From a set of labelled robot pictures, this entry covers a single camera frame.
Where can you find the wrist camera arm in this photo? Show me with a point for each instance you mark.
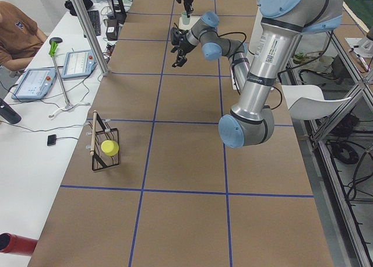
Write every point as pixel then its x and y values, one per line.
pixel 177 35

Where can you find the white chair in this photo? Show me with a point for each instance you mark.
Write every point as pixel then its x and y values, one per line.
pixel 306 102

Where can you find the light green cup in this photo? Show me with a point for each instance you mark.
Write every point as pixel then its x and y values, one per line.
pixel 185 21

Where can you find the small black puck device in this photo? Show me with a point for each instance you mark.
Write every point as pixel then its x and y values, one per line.
pixel 51 140

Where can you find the cream rabbit tray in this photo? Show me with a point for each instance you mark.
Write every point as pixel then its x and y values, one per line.
pixel 182 26

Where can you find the red cylinder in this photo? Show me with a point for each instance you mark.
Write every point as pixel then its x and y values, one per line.
pixel 17 245

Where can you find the teach pendant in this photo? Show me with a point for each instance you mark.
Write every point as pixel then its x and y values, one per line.
pixel 34 84
pixel 78 64

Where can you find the yellow cup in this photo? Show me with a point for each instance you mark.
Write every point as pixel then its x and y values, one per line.
pixel 110 147

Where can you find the person in brown shirt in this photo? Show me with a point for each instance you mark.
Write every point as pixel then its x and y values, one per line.
pixel 21 38

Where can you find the black power adapter box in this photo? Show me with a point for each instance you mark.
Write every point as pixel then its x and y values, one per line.
pixel 112 29

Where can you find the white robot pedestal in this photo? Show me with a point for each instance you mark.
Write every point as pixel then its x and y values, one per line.
pixel 256 35

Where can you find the black water bottle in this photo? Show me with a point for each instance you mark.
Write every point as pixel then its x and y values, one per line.
pixel 8 113

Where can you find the black computer mouse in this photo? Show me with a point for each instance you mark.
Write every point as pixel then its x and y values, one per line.
pixel 56 40

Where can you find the far teach pendant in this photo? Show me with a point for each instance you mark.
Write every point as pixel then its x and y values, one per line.
pixel 78 64

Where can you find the aluminium frame post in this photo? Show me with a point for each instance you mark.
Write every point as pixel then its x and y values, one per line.
pixel 90 35

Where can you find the black keyboard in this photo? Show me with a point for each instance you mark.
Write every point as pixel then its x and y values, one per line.
pixel 94 16

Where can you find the near teach pendant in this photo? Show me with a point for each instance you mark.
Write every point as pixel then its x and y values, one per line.
pixel 34 84

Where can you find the black wire cup rack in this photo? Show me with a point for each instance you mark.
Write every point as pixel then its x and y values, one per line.
pixel 100 131

